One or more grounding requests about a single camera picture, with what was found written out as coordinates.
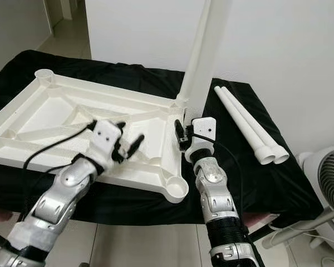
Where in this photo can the white plastic table leg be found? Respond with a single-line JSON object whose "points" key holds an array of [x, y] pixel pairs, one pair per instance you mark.
{"points": [[211, 55], [253, 122], [240, 124], [194, 33]]}

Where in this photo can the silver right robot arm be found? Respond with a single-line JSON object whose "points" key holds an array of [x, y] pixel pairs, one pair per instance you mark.
{"points": [[214, 189]]}

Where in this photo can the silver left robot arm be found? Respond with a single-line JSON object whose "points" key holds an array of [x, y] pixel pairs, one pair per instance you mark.
{"points": [[67, 194]]}

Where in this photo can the black cloth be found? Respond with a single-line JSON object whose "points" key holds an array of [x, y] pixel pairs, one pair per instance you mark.
{"points": [[278, 189]]}

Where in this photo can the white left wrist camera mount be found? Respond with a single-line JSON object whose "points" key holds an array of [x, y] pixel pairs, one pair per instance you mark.
{"points": [[107, 136]]}

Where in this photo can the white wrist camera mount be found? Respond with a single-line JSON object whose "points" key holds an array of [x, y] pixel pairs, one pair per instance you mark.
{"points": [[107, 136], [205, 129]]}

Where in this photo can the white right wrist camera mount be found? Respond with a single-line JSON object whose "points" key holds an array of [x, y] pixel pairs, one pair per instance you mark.
{"points": [[205, 129]]}

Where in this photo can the white door frame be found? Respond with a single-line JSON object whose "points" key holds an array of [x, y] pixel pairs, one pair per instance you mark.
{"points": [[49, 8]]}

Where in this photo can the white pedestal fan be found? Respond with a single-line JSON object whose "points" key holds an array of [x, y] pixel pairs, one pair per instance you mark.
{"points": [[331, 183]]}

